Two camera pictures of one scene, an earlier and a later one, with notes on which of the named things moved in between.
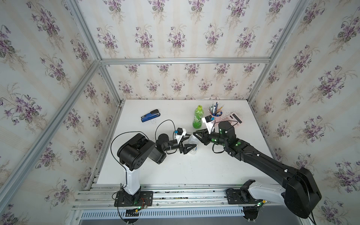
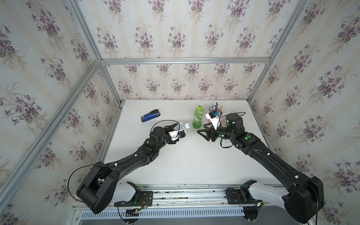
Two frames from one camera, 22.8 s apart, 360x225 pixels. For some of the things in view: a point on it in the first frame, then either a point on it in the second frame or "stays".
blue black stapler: (153, 114) stays
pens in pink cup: (214, 110) stays
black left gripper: (184, 149) to (169, 128)
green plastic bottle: (198, 114) stays
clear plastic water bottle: (193, 139) to (181, 125)
